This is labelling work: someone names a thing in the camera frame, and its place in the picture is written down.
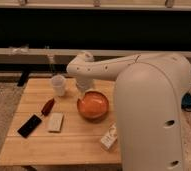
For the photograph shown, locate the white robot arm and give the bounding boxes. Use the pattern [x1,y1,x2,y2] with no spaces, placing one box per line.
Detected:
[67,53,191,171]

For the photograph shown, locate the white ceramic cup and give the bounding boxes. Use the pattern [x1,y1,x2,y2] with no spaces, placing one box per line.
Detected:
[51,74,66,96]

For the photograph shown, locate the orange bowl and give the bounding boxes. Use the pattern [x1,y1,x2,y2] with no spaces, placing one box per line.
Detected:
[77,91,109,120]

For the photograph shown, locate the white rectangular block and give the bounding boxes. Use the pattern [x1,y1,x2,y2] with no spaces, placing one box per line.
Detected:
[48,113,64,132]

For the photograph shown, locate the red chili pepper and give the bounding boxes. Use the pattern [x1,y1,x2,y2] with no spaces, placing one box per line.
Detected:
[41,99,55,116]

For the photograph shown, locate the black table leg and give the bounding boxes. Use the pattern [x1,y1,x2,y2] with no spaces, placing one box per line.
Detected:
[17,66,31,87]

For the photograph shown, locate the white tube bottle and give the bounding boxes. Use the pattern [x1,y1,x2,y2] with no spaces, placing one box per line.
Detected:
[100,124,117,150]

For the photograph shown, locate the blue device on floor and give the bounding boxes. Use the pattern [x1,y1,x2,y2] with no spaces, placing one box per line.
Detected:
[181,93,191,109]

